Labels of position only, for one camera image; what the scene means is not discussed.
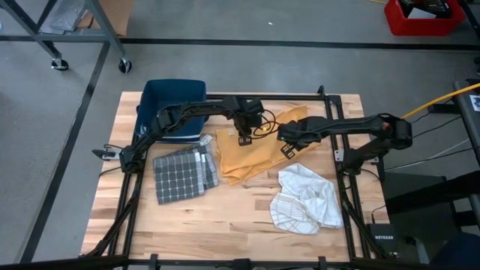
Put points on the grey checked towel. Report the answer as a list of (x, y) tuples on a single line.
[(180, 176)]

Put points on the navy blue fabric bin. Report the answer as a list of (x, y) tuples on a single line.
[(172, 93)]

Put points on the black side stand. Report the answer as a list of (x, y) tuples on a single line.
[(412, 225)]

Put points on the red plastic bin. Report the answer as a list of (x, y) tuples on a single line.
[(423, 27)]

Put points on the small white towel tag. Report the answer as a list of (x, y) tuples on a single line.
[(231, 132)]

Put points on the black aluminium table frame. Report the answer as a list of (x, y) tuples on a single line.
[(315, 97)]

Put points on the metal cart on wheels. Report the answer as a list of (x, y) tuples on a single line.
[(108, 28)]

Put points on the dark blue object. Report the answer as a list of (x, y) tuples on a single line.
[(461, 255)]

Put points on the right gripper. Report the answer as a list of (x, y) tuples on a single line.
[(303, 131)]

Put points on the grey plastic bag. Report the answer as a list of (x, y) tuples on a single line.
[(67, 15)]

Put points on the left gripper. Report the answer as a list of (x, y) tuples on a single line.
[(248, 112)]

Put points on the black table with sticker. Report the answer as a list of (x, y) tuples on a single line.
[(465, 123)]

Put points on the black Netgear router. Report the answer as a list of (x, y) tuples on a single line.
[(384, 240)]

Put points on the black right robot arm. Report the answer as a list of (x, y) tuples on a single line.
[(360, 125)]

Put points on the handwritten white paper tag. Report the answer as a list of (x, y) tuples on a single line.
[(206, 140)]

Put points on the white towel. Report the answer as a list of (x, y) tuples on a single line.
[(311, 202)]

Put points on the cardboard box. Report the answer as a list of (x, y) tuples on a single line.
[(116, 17)]

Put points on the black equipment in bin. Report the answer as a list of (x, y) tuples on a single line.
[(431, 5)]

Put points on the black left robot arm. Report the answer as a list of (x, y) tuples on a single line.
[(195, 110)]

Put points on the yellow towel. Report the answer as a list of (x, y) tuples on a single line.
[(247, 157)]

